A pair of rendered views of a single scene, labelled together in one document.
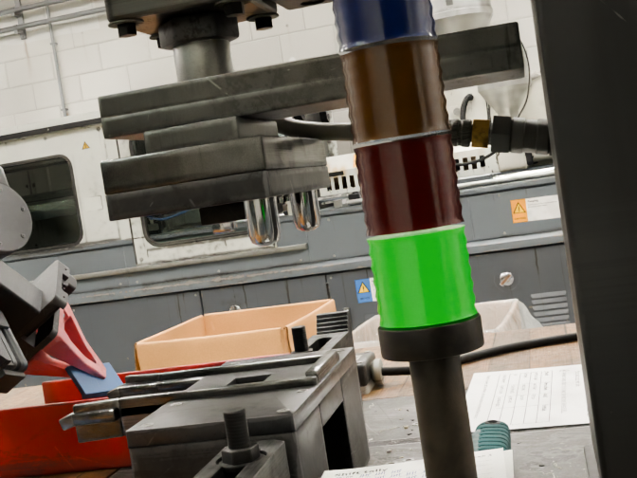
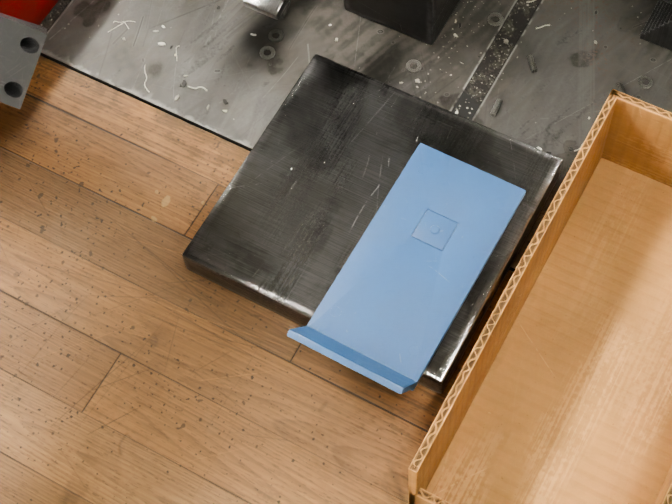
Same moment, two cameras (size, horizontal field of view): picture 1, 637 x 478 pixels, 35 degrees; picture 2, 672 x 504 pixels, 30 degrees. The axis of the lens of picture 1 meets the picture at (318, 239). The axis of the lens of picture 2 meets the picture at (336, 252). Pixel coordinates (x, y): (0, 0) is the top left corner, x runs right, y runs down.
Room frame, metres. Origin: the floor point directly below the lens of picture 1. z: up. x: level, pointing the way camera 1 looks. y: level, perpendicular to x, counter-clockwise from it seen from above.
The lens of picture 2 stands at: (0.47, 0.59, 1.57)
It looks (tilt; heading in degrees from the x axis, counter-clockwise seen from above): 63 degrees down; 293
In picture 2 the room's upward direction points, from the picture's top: 7 degrees counter-clockwise
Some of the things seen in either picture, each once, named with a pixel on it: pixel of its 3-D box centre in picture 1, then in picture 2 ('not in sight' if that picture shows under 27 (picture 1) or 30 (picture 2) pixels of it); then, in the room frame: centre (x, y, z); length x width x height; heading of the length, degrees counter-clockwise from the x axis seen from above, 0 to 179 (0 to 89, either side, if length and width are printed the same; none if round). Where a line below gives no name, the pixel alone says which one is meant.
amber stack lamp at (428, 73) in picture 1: (394, 94); not in sight; (0.39, -0.04, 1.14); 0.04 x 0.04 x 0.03
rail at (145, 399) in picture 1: (218, 406); not in sight; (0.65, 0.08, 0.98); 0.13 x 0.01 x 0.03; 78
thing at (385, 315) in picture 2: not in sight; (411, 260); (0.55, 0.29, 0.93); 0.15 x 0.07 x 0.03; 77
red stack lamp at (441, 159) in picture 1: (409, 185); not in sight; (0.39, -0.04, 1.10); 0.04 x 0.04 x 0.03
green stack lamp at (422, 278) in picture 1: (422, 275); not in sight; (0.39, -0.04, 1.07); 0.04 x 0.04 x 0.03
